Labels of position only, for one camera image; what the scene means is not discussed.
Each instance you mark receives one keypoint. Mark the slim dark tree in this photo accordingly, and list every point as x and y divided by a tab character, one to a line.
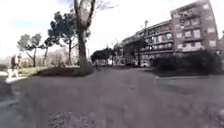
137	46

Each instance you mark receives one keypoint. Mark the grey asphalt path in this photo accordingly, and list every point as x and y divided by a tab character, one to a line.
116	96

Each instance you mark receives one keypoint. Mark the dark hedge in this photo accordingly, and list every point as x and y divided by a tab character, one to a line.
193	63

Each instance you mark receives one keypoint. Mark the green grass patch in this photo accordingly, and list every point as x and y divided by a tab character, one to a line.
30	70

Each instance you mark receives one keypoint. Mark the dark leafy tree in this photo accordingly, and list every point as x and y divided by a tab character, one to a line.
65	28

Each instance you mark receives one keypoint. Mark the person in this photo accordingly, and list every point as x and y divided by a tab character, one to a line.
14	66

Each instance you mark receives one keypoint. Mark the small leafy tree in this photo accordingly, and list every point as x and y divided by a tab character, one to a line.
30	45

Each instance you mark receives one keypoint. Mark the brick apartment building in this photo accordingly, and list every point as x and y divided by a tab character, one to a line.
186	31

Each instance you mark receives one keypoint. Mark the dark bushy tree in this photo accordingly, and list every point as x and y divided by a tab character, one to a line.
101	55

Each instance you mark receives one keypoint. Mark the large bare tree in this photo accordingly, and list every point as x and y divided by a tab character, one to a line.
82	40

